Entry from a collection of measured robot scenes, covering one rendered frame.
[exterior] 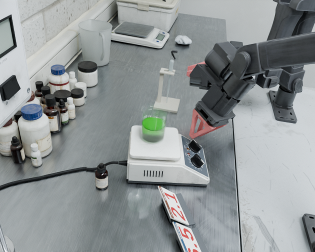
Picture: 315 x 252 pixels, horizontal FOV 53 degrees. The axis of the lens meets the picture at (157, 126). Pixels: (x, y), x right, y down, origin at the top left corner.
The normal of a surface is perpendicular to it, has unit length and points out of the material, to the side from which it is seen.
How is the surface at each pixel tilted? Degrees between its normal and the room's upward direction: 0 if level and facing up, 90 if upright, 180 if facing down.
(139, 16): 93
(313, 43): 87
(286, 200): 0
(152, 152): 0
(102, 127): 0
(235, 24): 90
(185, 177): 90
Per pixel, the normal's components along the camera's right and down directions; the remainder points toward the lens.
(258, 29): -0.15, 0.56
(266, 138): 0.09, -0.81
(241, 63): -0.82, 0.26
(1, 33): 0.98, 0.16
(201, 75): -0.65, 0.14
